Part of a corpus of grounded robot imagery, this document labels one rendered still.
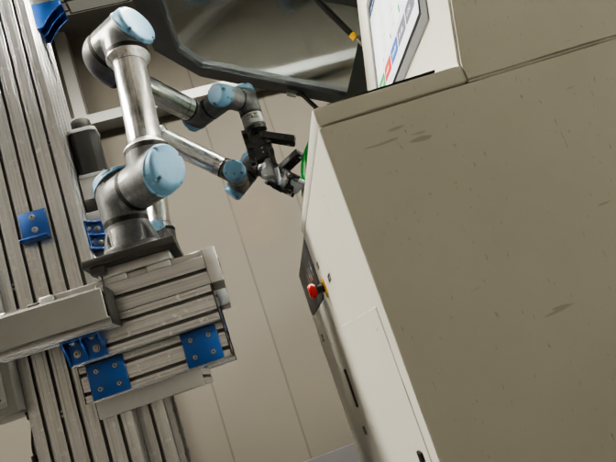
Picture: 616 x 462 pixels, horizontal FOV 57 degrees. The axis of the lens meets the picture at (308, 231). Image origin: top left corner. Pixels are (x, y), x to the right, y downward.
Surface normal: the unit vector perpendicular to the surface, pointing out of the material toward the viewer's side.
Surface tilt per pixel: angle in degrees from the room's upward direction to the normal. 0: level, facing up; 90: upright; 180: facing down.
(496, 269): 90
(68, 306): 90
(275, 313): 90
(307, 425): 90
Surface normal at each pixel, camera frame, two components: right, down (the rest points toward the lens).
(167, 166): 0.80, -0.25
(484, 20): 0.04, -0.22
